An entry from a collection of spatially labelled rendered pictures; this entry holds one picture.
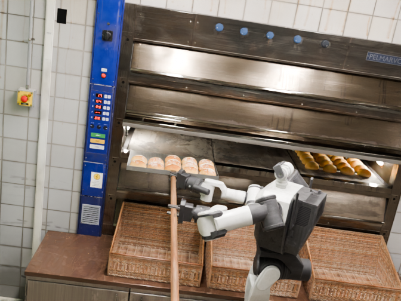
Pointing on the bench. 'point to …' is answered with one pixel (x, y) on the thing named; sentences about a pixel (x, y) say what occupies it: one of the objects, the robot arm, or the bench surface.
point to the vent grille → (90, 214)
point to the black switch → (107, 35)
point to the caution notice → (96, 180)
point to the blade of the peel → (164, 165)
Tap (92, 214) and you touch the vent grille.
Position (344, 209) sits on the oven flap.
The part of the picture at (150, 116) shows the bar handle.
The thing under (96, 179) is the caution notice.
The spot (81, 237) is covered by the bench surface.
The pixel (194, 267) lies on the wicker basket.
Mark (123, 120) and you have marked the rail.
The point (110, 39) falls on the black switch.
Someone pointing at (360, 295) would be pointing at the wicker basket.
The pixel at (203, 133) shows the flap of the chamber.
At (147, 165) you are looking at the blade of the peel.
